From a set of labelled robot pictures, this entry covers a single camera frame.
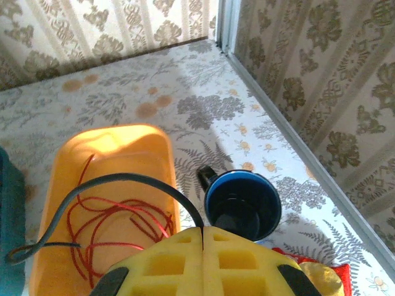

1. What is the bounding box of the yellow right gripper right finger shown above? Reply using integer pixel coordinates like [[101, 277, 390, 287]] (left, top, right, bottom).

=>
[[203, 226, 323, 296]]

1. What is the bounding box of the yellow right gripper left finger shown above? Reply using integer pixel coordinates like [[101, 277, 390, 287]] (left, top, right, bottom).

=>
[[91, 226, 205, 296]]

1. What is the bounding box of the red cable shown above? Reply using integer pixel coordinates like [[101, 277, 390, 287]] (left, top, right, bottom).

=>
[[67, 154, 175, 287]]

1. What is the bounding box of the black cable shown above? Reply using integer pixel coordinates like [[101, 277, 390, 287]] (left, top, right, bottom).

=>
[[6, 173, 205, 266]]

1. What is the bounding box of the blue mug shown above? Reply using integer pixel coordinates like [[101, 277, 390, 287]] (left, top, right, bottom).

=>
[[196, 165, 283, 243]]

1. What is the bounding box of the red snack packet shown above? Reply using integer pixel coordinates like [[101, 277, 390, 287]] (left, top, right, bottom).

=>
[[271, 246, 351, 296]]

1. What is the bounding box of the yellow plastic bin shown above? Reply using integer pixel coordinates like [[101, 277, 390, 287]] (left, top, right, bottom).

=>
[[29, 123, 183, 296]]

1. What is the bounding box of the teal plastic bin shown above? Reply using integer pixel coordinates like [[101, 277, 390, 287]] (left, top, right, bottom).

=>
[[0, 146, 27, 296]]

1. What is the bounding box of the floral tablecloth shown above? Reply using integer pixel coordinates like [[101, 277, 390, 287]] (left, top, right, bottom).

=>
[[0, 38, 395, 296]]

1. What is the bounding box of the aluminium frame rail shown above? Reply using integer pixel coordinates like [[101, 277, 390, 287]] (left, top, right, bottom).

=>
[[215, 0, 395, 280]]

